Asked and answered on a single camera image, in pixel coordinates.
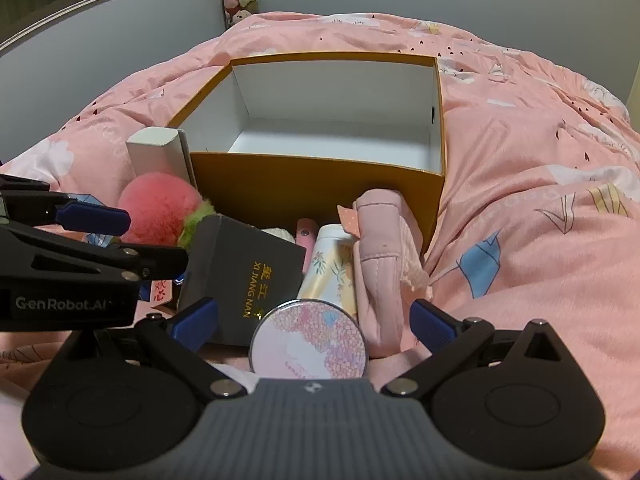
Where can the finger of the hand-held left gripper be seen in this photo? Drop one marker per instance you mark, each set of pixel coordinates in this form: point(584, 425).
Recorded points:
point(150, 260)
point(95, 219)

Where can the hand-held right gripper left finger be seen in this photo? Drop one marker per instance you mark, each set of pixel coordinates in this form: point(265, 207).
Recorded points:
point(196, 320)

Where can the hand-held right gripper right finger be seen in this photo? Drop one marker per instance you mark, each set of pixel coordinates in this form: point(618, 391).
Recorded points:
point(431, 324)

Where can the pink fluffy plush ball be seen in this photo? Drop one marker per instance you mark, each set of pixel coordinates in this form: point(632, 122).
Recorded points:
point(152, 210)

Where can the dark grey box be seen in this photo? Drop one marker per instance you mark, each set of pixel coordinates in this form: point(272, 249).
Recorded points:
point(230, 270)

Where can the pink pouch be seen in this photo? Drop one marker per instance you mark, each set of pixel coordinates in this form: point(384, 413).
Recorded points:
point(380, 260)

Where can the tall white carton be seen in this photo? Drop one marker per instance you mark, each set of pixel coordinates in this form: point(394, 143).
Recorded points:
point(155, 155)

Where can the round pink patterned mirror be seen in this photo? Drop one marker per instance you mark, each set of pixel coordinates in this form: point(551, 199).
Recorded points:
point(310, 340)

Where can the floral white tube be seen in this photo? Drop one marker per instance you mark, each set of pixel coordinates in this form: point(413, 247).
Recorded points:
point(327, 270)

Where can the orange cardboard box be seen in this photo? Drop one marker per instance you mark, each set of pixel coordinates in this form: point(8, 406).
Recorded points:
point(300, 185)

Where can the white fluffy item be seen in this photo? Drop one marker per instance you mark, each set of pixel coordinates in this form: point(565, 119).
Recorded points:
point(277, 233)

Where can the pink printed blanket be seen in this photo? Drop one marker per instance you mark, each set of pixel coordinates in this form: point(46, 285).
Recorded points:
point(525, 135)

